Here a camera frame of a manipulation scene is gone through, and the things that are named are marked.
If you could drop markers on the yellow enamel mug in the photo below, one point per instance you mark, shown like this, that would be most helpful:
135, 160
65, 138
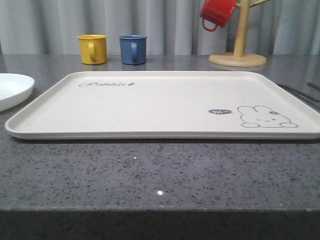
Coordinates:
93, 48

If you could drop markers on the grey pleated curtain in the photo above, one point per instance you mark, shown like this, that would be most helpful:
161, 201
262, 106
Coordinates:
172, 27

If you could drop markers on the red enamel mug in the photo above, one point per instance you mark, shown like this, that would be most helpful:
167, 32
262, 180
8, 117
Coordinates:
217, 12

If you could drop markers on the silver metal fork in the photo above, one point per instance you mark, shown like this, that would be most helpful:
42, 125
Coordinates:
309, 99

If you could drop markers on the wooden mug tree stand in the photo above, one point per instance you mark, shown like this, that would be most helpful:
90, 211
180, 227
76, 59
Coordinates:
238, 58

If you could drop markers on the white round plate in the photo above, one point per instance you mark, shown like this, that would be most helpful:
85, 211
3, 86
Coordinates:
14, 89

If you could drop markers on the cream rabbit serving tray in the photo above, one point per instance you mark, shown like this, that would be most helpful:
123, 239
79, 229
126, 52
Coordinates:
165, 104

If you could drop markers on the blue enamel mug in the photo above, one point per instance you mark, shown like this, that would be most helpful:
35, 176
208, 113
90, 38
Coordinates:
133, 49

